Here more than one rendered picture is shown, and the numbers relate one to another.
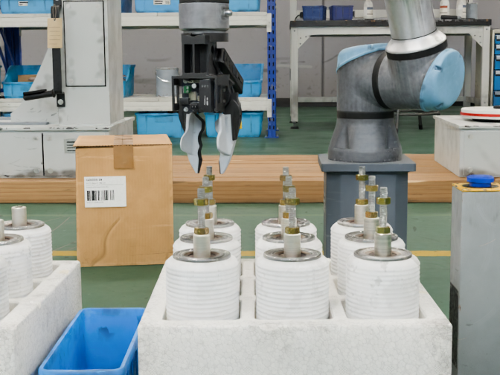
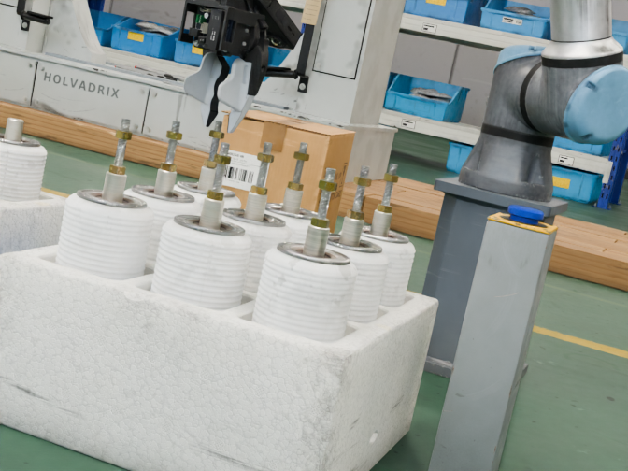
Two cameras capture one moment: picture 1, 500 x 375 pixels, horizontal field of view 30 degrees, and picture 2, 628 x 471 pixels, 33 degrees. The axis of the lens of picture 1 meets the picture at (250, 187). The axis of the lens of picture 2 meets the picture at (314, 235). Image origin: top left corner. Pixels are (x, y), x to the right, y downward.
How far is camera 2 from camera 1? 0.53 m
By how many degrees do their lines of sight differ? 18
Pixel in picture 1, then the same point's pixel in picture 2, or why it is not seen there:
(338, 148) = (468, 167)
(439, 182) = not seen: outside the picture
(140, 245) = not seen: hidden behind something
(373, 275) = (278, 271)
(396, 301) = (298, 312)
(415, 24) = (577, 23)
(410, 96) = (554, 117)
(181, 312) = (62, 255)
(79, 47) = (336, 29)
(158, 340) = (17, 276)
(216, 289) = (101, 238)
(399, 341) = (277, 360)
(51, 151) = not seen: hidden behind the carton
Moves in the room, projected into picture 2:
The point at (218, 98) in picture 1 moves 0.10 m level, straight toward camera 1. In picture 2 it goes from (230, 36) to (196, 29)
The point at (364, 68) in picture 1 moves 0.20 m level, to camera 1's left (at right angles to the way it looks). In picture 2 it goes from (518, 74) to (394, 49)
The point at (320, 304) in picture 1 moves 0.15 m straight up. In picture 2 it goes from (215, 292) to (243, 147)
